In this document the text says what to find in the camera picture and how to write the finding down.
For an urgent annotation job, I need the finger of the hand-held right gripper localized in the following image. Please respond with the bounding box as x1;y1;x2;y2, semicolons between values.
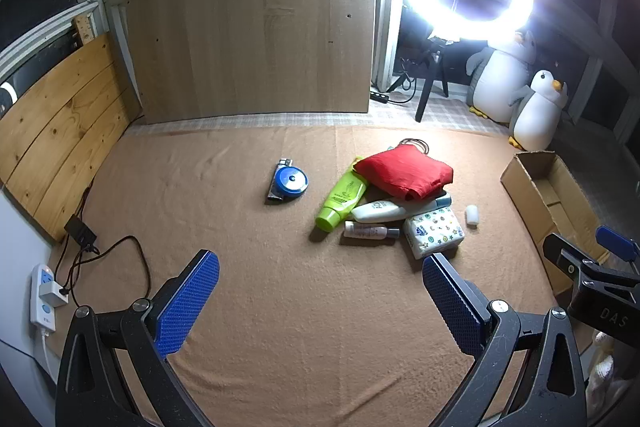
542;233;603;280
595;226;640;264

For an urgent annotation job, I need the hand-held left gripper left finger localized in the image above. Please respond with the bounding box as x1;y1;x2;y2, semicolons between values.
55;249;221;427

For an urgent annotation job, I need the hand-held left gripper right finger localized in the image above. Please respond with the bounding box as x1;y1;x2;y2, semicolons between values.
421;252;588;427

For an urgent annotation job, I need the cardboard box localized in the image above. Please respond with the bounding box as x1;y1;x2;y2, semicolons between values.
500;150;613;298

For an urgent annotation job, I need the patterned white tissue pack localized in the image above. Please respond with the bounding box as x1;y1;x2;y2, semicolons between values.
403;208;466;259

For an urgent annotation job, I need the small white bottle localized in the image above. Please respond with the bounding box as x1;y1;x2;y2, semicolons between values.
343;221;401;240

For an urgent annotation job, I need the white bottle with blue cap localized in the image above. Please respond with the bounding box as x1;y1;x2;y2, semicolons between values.
350;193;452;224

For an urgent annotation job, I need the red cloth bag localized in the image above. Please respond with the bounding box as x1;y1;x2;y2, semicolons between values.
353;145;455;202

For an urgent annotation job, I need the green bottle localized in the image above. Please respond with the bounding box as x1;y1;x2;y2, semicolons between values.
315;169;371;232

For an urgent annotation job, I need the patterned white lighter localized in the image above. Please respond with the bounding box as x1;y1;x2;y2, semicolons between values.
266;158;293;205

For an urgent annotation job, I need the black power adapter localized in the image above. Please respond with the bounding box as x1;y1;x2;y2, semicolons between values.
64;215;98;250

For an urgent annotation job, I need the white plug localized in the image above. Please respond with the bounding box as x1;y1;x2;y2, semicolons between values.
39;284;71;308

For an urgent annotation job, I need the small penguin plush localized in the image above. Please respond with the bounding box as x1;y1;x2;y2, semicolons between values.
507;69;573;152

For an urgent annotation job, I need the white power strip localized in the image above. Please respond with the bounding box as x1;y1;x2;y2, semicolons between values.
29;263;71;333

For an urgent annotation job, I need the checked bedsheet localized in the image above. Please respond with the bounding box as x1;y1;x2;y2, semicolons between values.
125;94;531;138

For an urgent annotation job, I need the large penguin plush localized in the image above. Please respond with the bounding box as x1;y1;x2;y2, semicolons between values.
465;28;538;124

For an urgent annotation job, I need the wooden plank panel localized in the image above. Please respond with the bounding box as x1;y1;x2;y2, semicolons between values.
0;32;133;244

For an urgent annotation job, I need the black tripod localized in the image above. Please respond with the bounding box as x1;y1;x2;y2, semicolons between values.
392;24;451;124

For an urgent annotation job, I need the light wooden board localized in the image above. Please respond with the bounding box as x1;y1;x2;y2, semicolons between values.
122;0;377;125

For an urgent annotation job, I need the perforated wooden strip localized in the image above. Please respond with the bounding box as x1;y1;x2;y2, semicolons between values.
72;14;98;50

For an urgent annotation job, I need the black cable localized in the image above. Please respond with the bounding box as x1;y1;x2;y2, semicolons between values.
52;187;153;303

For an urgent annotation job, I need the white power cord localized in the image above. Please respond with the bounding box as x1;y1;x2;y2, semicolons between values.
40;329;63;388

